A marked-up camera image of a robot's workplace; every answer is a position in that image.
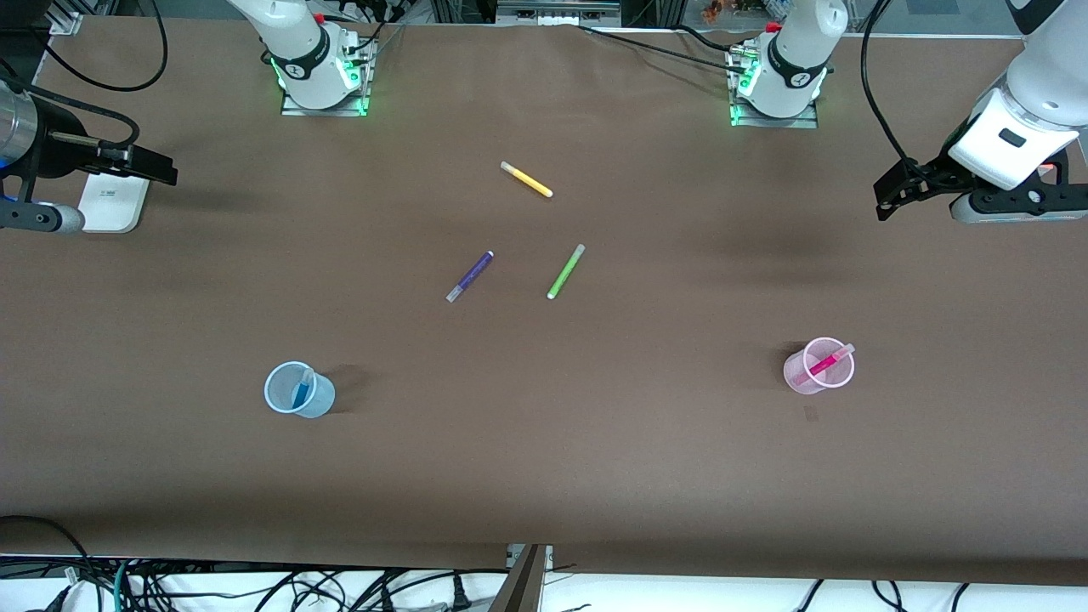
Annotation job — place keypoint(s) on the dark table support strut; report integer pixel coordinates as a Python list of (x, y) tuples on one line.
[(523, 586)]

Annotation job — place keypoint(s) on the metal corner bracket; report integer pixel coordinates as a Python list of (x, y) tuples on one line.
[(68, 17)]

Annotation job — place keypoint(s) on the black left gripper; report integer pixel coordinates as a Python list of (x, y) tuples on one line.
[(933, 173)]

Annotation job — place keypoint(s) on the purple marker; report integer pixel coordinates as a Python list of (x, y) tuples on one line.
[(472, 274)]

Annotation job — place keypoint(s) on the translucent pink cup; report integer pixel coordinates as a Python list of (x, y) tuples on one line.
[(795, 378)]

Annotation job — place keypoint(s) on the translucent blue cup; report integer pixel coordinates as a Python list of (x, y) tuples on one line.
[(323, 399)]

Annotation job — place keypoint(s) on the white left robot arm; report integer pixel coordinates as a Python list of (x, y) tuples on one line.
[(795, 51)]

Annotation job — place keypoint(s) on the blue marker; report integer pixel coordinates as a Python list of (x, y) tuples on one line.
[(301, 395)]

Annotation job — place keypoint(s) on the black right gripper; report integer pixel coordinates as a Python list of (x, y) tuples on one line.
[(53, 146)]

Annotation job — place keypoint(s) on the yellow marker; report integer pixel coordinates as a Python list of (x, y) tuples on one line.
[(527, 179)]

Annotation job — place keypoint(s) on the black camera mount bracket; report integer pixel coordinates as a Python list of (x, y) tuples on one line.
[(1033, 197)]

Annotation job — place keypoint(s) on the green marker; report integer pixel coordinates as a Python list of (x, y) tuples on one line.
[(565, 272)]

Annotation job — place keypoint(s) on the black power plug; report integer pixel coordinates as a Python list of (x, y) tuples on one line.
[(461, 597)]

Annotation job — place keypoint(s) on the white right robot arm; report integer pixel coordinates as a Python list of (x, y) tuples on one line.
[(297, 42)]

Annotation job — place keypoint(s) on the aluminium frame rail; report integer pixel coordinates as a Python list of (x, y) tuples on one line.
[(557, 10)]

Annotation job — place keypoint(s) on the white flat box device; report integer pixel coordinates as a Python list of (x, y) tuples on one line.
[(119, 212)]

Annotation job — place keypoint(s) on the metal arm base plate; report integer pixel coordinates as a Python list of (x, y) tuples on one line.
[(357, 107), (803, 121)]

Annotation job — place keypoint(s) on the pink marker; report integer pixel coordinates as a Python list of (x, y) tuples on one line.
[(823, 366)]

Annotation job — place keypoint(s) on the orange background object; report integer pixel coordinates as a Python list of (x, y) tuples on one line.
[(712, 10)]

